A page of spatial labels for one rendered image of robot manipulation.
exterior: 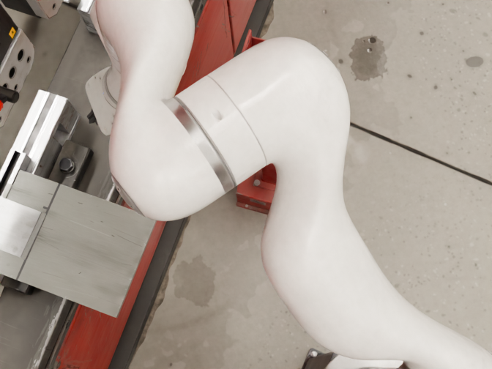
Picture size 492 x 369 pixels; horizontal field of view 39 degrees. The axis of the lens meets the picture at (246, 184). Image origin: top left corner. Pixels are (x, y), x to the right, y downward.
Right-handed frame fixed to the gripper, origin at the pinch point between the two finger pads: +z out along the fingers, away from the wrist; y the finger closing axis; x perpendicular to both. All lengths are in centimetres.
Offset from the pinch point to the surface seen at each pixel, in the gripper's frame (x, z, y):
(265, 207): 67, 67, 29
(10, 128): 13, 114, -25
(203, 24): 36.6, 13.9, -16.4
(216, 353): 38, 76, 65
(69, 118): -2.3, 8.9, -2.6
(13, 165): -16.1, 6.1, 3.7
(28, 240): -19.5, 0.4, 17.4
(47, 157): -9.0, 8.5, 3.5
